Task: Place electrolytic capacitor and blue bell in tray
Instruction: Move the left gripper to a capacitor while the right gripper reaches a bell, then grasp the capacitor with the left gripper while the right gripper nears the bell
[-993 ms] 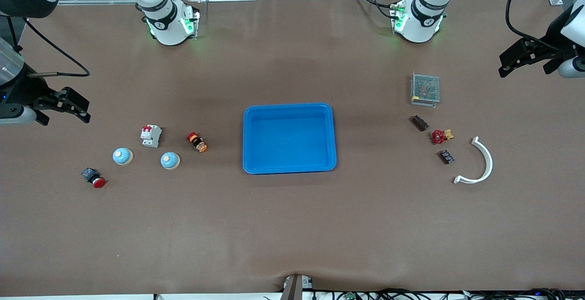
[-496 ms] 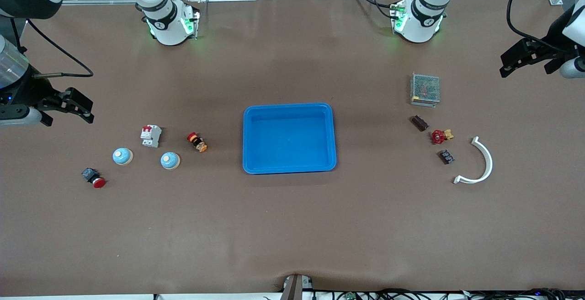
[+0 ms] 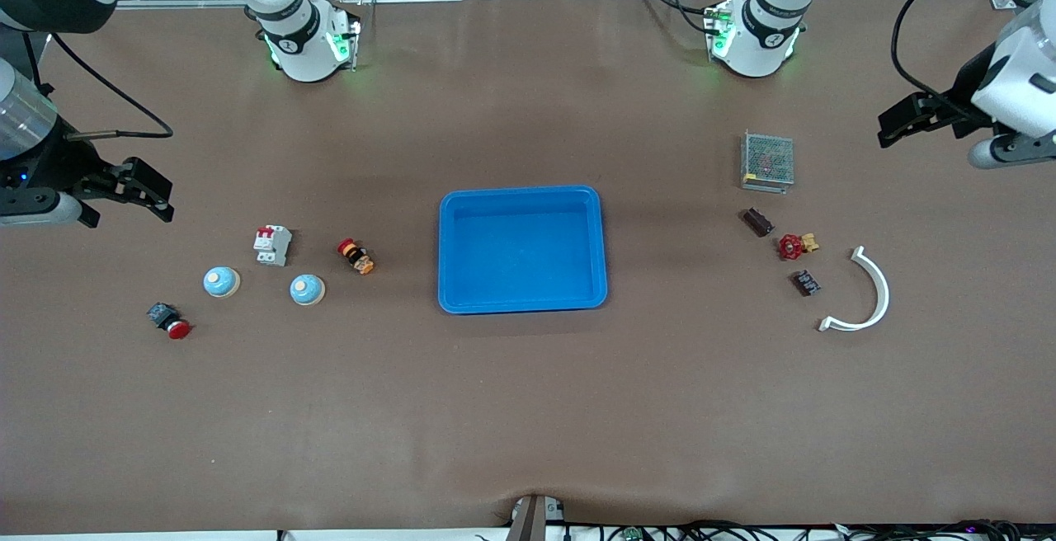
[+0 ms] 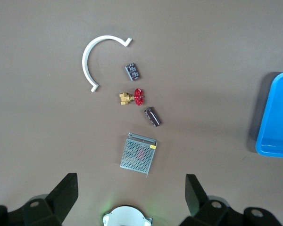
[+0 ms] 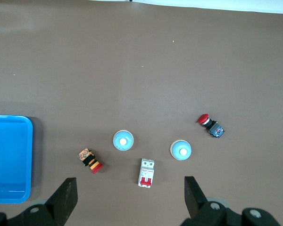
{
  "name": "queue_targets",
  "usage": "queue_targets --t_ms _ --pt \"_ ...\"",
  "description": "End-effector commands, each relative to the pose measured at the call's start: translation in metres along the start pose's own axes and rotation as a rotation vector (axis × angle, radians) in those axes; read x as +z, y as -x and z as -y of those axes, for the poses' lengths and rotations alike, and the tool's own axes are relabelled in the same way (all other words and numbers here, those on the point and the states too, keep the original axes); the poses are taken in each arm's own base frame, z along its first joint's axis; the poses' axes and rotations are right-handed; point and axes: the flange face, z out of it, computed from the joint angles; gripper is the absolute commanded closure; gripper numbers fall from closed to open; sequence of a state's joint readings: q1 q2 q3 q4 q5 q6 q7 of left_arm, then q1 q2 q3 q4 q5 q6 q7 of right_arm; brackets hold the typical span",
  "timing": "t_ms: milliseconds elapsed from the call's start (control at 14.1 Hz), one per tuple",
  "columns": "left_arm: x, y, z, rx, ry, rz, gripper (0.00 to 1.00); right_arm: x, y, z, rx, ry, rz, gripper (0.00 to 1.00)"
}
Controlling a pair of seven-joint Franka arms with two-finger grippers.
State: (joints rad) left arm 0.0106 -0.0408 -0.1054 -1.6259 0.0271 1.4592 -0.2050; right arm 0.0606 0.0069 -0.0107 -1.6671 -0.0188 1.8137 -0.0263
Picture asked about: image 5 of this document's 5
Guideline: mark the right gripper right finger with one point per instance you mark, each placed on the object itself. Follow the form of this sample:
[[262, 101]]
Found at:
[[195, 202]]

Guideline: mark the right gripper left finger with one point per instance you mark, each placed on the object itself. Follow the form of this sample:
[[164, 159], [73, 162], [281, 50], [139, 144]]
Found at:
[[61, 204]]

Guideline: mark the blue dome bell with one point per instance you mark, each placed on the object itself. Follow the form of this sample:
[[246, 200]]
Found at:
[[177, 155], [119, 146]]

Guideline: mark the blue plastic tray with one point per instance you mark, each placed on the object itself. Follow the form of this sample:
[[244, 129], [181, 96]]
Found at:
[[9, 160]]

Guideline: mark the red yellow emergency stop button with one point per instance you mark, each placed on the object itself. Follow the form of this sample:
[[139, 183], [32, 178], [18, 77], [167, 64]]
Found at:
[[90, 161]]

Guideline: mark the white circuit breaker red switches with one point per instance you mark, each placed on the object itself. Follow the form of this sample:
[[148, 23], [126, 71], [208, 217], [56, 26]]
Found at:
[[146, 173]]

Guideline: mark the red mushroom push button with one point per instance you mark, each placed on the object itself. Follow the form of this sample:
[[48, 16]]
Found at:
[[212, 127]]

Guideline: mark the brown table mat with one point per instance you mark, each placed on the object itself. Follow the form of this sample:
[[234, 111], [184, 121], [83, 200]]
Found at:
[[141, 82]]

